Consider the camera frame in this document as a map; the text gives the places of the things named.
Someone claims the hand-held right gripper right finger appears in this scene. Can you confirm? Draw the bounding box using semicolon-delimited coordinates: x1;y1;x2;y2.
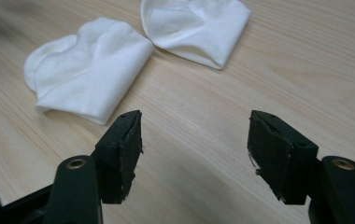
246;109;320;206

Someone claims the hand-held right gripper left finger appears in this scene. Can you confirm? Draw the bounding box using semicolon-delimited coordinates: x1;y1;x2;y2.
91;109;144;205

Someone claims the white sock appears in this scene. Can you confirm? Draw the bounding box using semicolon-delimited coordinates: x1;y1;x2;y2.
22;16;154;126
139;0;252;71

